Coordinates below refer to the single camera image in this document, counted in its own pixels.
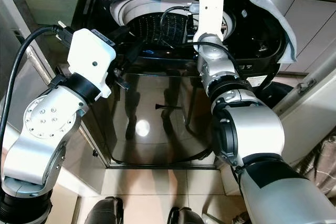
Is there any dark robot foot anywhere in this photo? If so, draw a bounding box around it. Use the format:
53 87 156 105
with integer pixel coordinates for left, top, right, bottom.
83 196 124 224
167 207 206 224

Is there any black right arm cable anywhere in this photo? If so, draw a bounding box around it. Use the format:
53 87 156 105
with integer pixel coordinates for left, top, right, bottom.
159 5 196 44

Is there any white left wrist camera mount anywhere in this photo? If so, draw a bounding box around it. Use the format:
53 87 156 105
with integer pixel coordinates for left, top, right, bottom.
67 28 117 99

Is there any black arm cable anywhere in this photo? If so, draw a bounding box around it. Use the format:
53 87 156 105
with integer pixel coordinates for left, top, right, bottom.
159 5 196 44
0 23 70 130

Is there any dark left robot foot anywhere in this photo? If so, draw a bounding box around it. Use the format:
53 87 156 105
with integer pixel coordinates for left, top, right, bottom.
83 196 124 224

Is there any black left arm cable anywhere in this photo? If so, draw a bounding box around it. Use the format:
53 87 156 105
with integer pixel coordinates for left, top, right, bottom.
0 23 70 130

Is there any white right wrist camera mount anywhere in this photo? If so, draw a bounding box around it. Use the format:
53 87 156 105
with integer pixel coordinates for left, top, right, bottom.
193 0 224 44

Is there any white cloth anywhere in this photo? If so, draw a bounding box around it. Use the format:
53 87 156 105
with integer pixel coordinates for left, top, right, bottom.
248 0 298 65

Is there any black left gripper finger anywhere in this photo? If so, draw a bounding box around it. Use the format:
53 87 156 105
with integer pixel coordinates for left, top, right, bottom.
114 42 143 66
111 25 133 44

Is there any white washer tub ring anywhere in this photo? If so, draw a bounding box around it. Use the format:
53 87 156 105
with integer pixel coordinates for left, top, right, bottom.
110 0 237 51

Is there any dark right robot foot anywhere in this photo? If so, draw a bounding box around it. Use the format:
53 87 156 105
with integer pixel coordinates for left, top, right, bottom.
167 207 206 224

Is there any black top-load washing machine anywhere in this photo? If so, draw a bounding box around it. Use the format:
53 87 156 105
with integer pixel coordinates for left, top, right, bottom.
71 0 295 170

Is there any grey patterned fabric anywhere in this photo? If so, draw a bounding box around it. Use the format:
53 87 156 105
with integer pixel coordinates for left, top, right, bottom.
298 139 336 184

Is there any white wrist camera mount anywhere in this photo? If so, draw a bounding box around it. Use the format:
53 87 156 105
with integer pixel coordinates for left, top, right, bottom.
193 0 224 44
67 28 117 99

